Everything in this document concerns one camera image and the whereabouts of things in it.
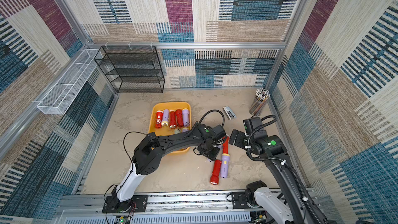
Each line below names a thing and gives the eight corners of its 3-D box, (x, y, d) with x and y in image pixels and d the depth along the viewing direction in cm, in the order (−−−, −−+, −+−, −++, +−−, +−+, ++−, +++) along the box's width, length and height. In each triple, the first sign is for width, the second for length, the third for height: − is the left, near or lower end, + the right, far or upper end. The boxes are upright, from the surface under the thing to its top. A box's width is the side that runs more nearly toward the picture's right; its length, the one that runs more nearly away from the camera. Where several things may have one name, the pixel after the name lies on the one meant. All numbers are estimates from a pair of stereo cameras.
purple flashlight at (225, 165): (219, 177, 82) (220, 176, 80) (221, 154, 90) (222, 152, 87) (228, 178, 81) (229, 177, 79) (229, 155, 89) (230, 153, 87)
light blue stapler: (229, 121, 104) (229, 118, 102) (221, 110, 110) (221, 108, 107) (235, 118, 105) (236, 115, 103) (227, 108, 111) (227, 105, 109)
